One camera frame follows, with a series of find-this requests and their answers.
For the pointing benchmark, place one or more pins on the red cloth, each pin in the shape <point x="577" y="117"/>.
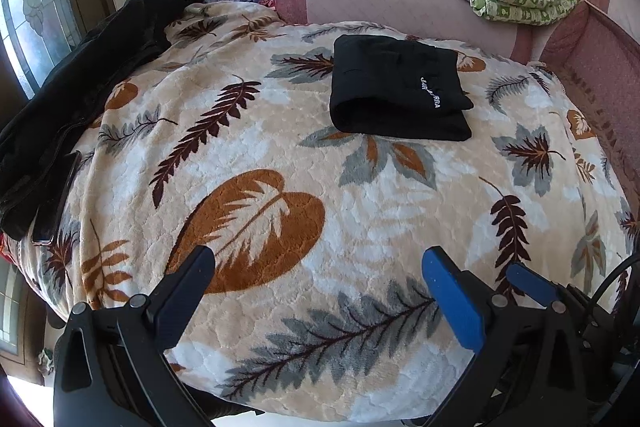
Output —
<point x="9" y="249"/>

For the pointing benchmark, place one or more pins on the pink quilted bed sheet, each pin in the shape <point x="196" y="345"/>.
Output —
<point x="390" y="2"/>

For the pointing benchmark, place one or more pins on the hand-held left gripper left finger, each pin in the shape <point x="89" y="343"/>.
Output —
<point x="187" y="297"/>

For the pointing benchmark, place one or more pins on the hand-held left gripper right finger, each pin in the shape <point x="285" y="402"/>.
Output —
<point x="452" y="297"/>

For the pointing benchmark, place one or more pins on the patterned glass window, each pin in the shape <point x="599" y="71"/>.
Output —
<point x="35" y="27"/>

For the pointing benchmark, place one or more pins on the black jacket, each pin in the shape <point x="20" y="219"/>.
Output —
<point x="75" y="97"/>

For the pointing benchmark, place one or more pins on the black smartphone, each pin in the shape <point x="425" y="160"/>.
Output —
<point x="47" y="222"/>

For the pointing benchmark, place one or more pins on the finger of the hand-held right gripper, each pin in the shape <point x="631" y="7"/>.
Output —
<point x="532" y="284"/>

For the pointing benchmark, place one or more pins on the leaf printed blanket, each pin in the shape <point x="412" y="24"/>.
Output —
<point x="300" y="132"/>

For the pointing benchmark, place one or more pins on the black pants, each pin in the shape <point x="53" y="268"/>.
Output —
<point x="385" y="97"/>

